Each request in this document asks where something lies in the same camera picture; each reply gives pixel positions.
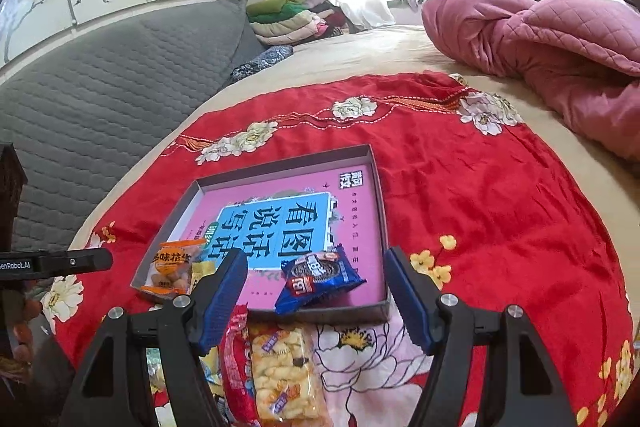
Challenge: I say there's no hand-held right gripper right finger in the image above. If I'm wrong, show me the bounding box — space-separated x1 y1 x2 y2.
384 247 583 427

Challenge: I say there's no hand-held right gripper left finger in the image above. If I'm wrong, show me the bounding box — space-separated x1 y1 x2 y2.
60 248 249 427

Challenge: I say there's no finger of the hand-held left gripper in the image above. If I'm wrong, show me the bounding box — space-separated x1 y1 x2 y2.
38 248 114 279

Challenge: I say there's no blue cookie packet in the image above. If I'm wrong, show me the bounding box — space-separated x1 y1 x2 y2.
274 246 367 315

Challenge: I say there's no red rice cracker packet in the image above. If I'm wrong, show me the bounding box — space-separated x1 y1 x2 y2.
220 304 333 427

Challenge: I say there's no grey cardboard box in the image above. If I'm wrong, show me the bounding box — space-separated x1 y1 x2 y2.
130 143 391 323

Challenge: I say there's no light blue snack packet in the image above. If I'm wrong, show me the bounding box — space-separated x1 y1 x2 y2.
191 261 217 293

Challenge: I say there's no orange peanut packet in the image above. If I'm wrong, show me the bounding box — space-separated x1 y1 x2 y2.
140 239 206 304

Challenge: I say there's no red floral blanket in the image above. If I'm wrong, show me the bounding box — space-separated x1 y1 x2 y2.
52 72 633 427

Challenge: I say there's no grey quilted headboard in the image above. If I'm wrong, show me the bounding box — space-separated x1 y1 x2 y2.
0 0 266 253

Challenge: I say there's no dark patterned cloth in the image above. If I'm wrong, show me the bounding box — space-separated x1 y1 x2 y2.
230 45 295 82

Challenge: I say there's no beige bed sheet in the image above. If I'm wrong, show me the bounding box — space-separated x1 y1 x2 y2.
67 24 640 318

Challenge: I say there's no folded cream blanket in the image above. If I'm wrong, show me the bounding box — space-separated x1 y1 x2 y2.
250 14 321 46

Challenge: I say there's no pile of pink clothes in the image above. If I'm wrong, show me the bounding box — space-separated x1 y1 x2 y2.
305 0 351 40

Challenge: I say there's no folded green blanket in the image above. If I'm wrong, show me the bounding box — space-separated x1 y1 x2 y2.
246 0 313 20

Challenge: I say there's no pink quilted comforter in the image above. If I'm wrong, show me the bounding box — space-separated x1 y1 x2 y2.
421 0 640 160

